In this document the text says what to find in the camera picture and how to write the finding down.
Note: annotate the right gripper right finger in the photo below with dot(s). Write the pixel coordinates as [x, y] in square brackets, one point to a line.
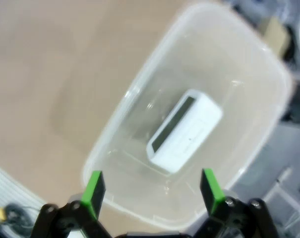
[209, 188]

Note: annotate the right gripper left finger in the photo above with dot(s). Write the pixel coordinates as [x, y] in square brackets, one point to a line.
[96, 193]

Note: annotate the unwrapped white digital clock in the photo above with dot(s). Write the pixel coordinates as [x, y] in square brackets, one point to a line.
[189, 136]

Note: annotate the white ribbed base panel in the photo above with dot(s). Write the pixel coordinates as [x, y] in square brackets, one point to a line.
[6, 188]

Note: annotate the clear plastic container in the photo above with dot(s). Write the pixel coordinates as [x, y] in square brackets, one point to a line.
[214, 62]

